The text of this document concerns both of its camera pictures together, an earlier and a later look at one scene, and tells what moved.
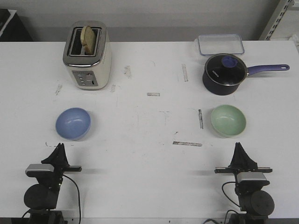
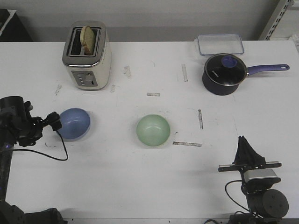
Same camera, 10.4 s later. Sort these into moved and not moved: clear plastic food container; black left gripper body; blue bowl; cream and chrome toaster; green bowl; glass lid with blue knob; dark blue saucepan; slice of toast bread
Moved: green bowl; black left gripper body
Not moved: slice of toast bread; dark blue saucepan; blue bowl; cream and chrome toaster; clear plastic food container; glass lid with blue knob
